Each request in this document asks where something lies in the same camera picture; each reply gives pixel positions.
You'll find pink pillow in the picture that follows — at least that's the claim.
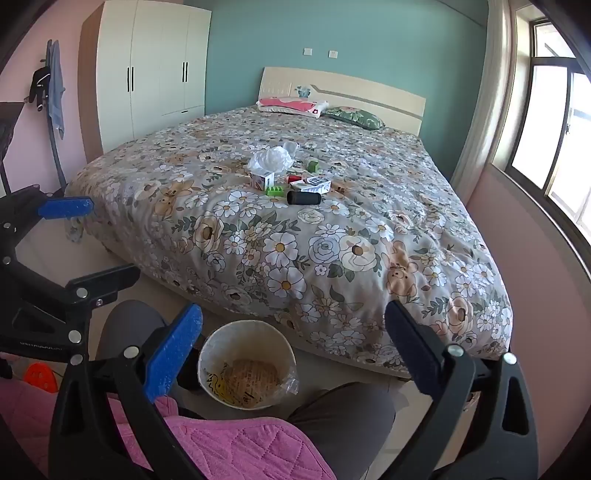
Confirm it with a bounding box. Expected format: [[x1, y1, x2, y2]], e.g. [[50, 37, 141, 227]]
[[256, 96, 329, 118]]

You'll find beige curtain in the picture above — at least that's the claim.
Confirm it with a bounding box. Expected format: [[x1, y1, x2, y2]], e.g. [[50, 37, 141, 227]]
[[450, 0, 518, 208]]

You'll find white round bucket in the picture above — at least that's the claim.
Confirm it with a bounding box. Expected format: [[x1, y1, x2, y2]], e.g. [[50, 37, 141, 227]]
[[198, 320, 298, 410]]

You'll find green floral pillow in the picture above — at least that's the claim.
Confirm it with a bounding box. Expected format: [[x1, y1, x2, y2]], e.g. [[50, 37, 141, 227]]
[[322, 106, 386, 130]]

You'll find person's leg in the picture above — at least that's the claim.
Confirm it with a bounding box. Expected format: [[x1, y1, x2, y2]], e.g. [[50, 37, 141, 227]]
[[286, 382, 398, 467], [95, 300, 176, 365]]

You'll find person's left leg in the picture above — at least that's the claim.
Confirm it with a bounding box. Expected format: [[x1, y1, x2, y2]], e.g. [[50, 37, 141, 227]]
[[95, 300, 176, 365]]

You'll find black garment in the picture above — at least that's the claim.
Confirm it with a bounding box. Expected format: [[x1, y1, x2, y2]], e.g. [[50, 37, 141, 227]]
[[28, 67, 51, 112]]

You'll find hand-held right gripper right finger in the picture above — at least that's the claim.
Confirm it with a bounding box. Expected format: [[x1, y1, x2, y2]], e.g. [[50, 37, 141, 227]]
[[384, 299, 541, 480]]

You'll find orange plastic object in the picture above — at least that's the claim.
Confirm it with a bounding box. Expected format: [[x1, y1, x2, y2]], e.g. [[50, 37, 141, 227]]
[[25, 362, 58, 393]]

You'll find person's right leg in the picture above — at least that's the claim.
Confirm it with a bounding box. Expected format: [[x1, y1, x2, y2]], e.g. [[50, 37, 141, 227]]
[[286, 382, 398, 467]]

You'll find bed with floral duvet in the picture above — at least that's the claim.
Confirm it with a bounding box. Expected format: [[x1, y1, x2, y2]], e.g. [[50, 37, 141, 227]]
[[65, 105, 513, 377]]

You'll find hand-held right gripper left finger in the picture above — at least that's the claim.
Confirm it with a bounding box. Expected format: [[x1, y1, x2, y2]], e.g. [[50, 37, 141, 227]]
[[48, 303, 218, 480]]

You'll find white plastic bag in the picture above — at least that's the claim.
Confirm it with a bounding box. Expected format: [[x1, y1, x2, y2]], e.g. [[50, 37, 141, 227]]
[[248, 145, 295, 176]]

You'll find window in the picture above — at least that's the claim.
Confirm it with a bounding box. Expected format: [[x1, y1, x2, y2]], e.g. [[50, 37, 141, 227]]
[[492, 9, 591, 245]]

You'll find pink quilted cloth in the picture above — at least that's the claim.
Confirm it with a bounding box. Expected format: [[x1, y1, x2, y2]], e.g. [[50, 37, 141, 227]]
[[0, 353, 338, 480]]

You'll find cream wardrobe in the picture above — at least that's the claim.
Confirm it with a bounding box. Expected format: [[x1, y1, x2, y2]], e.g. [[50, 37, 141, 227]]
[[79, 0, 212, 162]]

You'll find beige wooden bed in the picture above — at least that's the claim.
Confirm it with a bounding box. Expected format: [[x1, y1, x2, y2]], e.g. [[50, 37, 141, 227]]
[[104, 67, 428, 381]]

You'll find blue garment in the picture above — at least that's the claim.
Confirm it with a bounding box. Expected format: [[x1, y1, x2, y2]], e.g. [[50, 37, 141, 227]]
[[46, 40, 66, 139]]

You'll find clear plastic wrapper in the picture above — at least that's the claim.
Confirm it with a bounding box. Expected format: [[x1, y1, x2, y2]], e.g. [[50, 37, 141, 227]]
[[277, 368, 300, 397]]

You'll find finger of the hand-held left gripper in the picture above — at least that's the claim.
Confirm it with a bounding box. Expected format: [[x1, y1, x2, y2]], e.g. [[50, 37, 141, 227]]
[[11, 264, 140, 321], [0, 185, 94, 275]]

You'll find white box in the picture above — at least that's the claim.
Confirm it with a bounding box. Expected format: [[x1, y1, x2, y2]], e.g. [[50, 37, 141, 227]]
[[290, 174, 332, 195]]

